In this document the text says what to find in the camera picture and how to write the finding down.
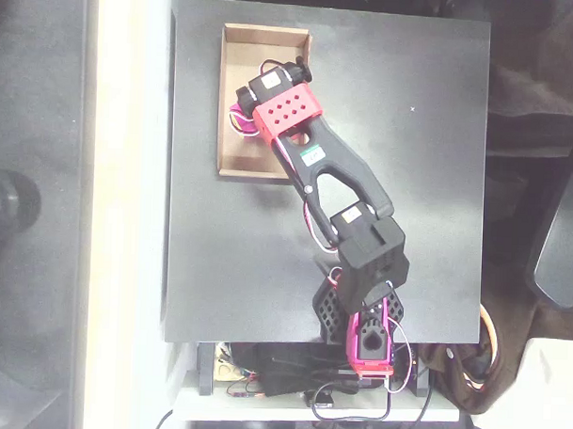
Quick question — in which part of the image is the black perforated arm base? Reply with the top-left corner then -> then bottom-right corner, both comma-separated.
311,276 -> 406,347

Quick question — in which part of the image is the cardboard box tray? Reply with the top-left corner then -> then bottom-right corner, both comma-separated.
215,22 -> 314,182

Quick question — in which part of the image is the black round knob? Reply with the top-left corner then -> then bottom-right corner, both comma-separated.
0,166 -> 44,249

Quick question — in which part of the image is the small circuit board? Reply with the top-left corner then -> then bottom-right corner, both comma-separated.
213,342 -> 261,384

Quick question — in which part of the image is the white shelf board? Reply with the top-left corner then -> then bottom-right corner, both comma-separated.
173,370 -> 463,429

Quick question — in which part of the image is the small black adapter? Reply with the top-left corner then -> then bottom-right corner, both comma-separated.
304,389 -> 337,410

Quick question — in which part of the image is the brown jacket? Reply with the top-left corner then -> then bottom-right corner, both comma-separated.
486,0 -> 573,127

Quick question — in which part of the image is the black office chair armrest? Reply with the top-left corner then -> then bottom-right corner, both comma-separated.
522,133 -> 573,310

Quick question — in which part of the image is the brown bag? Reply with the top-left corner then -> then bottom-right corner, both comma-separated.
422,275 -> 549,419

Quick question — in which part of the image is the white cloth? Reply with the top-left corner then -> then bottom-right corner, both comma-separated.
476,333 -> 573,429

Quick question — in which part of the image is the black looped cable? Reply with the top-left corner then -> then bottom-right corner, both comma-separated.
310,382 -> 435,429

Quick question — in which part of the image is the black power cable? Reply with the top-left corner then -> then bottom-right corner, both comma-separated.
152,406 -> 175,429

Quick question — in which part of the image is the orange cable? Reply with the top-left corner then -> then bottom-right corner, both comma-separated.
476,303 -> 503,395

